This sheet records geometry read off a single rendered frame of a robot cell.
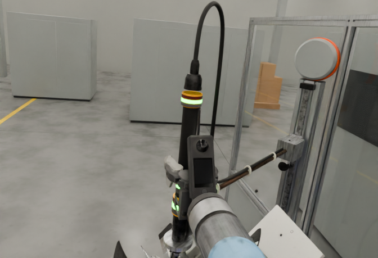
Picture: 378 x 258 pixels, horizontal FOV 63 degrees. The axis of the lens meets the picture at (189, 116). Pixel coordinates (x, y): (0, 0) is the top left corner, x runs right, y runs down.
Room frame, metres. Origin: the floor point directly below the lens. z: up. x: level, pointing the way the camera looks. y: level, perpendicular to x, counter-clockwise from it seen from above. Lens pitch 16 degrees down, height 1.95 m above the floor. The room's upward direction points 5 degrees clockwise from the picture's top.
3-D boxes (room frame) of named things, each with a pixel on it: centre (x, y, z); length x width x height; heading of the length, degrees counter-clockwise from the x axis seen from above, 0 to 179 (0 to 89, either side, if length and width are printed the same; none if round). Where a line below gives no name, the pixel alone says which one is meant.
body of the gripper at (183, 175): (0.52, -0.03, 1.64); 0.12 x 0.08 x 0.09; 16
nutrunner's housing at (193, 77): (0.62, 0.00, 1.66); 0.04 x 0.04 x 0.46
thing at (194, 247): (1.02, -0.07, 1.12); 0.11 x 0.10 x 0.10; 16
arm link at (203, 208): (0.44, -0.06, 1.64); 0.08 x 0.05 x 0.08; 106
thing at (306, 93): (1.15, -0.43, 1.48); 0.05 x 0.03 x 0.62; 51
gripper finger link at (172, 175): (0.57, 0.01, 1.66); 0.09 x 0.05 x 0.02; 33
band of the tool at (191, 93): (0.62, 0.00, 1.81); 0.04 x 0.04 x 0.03
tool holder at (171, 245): (0.63, -0.01, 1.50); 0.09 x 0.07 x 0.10; 141
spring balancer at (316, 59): (1.18, -0.46, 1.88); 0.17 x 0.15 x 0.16; 16
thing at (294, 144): (1.11, -0.40, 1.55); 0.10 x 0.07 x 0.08; 141
